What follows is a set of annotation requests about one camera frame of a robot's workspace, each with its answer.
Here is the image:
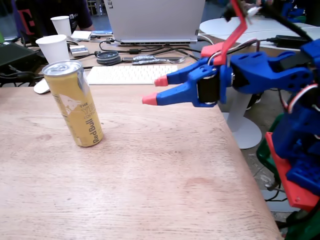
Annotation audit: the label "white table pedestal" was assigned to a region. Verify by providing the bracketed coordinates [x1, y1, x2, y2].
[221, 90, 263, 150]

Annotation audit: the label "red robot base plate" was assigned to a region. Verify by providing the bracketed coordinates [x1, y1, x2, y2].
[264, 131, 320, 213]

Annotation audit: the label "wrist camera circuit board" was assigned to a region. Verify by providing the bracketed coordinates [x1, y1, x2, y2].
[223, 0, 263, 23]

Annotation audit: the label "red camera mount bracket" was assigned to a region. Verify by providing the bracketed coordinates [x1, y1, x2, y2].
[200, 0, 253, 66]

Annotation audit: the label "white red black servo wires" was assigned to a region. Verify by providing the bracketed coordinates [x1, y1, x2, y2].
[277, 83, 320, 113]

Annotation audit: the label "short foil wrapped cutlery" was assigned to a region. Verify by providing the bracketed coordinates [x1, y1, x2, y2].
[132, 54, 157, 62]

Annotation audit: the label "small white paper cup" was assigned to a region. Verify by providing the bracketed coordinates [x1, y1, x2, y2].
[50, 15, 73, 38]

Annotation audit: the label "small silver box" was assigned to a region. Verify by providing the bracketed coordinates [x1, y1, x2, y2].
[69, 44, 90, 58]

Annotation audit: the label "person in purple shirt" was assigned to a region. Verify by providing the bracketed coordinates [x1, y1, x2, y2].
[44, 0, 95, 33]

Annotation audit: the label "black bag with red letter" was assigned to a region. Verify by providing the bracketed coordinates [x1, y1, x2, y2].
[11, 0, 49, 47]

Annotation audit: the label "yellow Red Bull can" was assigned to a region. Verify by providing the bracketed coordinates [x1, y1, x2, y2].
[41, 59, 105, 148]

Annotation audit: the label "black camera cable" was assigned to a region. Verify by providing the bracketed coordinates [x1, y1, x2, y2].
[259, 2, 315, 42]

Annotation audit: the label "green clamp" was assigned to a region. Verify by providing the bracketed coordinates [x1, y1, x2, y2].
[256, 113, 285, 184]
[284, 207, 320, 240]

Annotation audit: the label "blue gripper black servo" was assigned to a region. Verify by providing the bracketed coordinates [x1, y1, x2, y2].
[141, 57, 235, 108]

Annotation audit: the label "large white paper cup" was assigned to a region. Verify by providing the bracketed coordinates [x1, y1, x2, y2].
[35, 34, 71, 65]

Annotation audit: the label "silver laptop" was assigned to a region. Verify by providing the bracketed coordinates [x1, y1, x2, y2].
[102, 0, 206, 47]

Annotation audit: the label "white round table top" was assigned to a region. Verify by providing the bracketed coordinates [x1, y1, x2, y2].
[199, 16, 320, 51]

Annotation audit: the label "foil wrapped fork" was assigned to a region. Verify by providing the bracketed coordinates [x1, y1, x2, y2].
[131, 56, 189, 66]

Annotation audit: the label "person's bare forearm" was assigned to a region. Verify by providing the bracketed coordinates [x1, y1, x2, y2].
[77, 21, 96, 32]

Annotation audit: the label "black power adapter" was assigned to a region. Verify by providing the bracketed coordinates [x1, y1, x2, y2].
[266, 34, 309, 49]

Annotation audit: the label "white keyboard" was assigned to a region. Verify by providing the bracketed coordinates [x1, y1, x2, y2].
[86, 64, 179, 86]

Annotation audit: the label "black flat box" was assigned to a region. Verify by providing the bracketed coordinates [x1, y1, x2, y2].
[0, 41, 48, 75]

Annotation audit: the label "black cable with ferrite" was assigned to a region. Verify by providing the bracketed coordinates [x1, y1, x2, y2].
[99, 38, 201, 61]

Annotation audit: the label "white flat box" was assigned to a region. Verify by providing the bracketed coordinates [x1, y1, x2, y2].
[70, 30, 93, 42]

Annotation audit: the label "white computer mouse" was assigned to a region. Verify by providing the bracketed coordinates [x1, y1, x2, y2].
[33, 77, 51, 95]

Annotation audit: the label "black round coaster stack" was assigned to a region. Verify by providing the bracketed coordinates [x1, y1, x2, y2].
[96, 50, 122, 66]

